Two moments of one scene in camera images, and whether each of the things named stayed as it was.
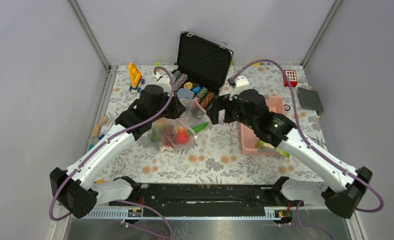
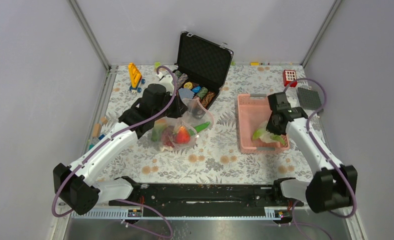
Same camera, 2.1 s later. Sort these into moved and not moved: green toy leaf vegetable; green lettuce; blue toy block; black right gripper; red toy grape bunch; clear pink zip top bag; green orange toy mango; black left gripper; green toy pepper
Moved: green lettuce; black right gripper; green toy leaf vegetable
Not moved: green orange toy mango; green toy pepper; clear pink zip top bag; blue toy block; black left gripper; red toy grape bunch
